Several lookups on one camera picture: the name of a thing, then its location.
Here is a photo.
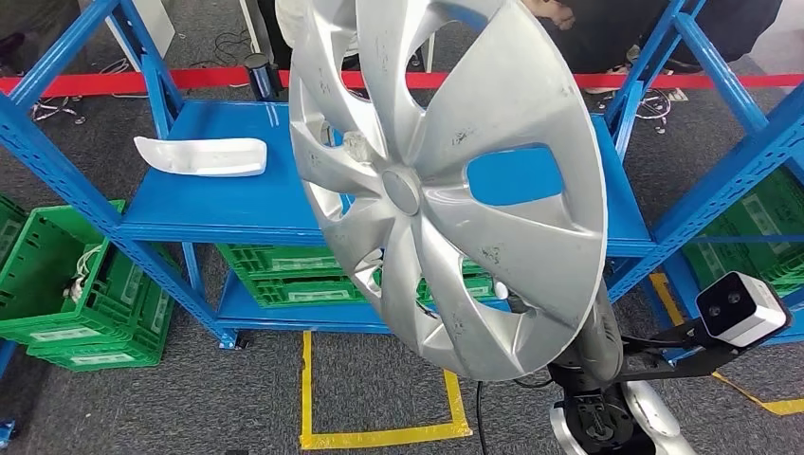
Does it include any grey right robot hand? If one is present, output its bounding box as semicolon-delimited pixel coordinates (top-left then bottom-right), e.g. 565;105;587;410
580;281;624;347

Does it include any silver wheel hubcap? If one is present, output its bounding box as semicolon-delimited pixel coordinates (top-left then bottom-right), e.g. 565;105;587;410
288;0;610;382

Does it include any blue metal shelf rack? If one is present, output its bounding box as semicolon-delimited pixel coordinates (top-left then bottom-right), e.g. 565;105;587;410
0;0;804;353

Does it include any white plastic trim part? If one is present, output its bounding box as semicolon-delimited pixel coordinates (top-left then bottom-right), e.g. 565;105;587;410
133;136;268;178

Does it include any yellow floor tape line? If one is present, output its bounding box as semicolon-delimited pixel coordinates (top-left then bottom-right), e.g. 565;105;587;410
649;271;804;418

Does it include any red barrier belt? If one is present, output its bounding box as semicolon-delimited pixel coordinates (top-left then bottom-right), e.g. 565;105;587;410
0;67;249;99
279;70;804;90

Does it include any white desk side panel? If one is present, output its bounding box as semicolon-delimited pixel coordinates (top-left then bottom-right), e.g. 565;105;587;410
238;0;262;57

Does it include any white board panel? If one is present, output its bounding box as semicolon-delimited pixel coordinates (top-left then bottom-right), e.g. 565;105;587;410
103;0;177;61

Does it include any open green plastic crate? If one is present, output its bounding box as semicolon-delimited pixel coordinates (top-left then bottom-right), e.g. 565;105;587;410
0;199;177;347

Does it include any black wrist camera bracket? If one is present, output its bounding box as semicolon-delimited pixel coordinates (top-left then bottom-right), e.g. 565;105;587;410
618;317;749;383

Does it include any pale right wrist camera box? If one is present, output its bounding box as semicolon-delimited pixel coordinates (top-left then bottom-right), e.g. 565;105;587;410
695;271;793;350

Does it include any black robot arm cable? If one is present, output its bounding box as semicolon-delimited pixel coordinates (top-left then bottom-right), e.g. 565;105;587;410
474;381;488;455

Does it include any black barrier post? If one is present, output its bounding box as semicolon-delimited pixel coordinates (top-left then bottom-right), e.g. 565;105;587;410
243;53;282;101

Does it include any white coiled cable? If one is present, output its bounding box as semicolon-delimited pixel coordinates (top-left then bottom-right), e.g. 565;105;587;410
63;243;101;302

